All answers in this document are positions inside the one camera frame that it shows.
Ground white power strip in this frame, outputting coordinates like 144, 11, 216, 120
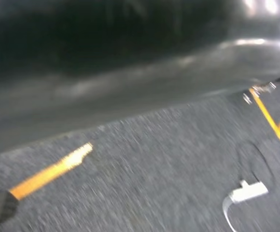
230, 179, 269, 204

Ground white power cable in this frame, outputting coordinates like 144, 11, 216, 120
222, 194, 238, 232

